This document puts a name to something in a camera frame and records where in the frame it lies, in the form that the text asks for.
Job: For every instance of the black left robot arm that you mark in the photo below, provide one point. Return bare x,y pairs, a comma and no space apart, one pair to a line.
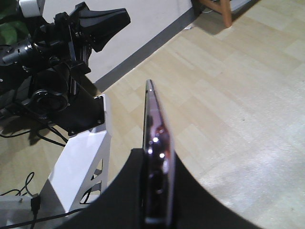
42,78

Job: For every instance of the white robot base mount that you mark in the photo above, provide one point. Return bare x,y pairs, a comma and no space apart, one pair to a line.
82,166

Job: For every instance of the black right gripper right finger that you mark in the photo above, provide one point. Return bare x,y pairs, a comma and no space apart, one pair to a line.
196,208

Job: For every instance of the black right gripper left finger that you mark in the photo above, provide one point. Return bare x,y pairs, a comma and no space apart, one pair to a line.
118,207

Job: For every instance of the black smartphone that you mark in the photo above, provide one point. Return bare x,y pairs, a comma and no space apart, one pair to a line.
159,163

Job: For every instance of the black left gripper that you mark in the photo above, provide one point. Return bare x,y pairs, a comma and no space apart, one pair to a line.
71,37

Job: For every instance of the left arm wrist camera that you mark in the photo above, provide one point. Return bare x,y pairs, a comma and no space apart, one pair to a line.
32,8

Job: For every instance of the wooden table leg frame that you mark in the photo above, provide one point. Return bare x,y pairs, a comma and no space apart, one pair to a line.
223,7

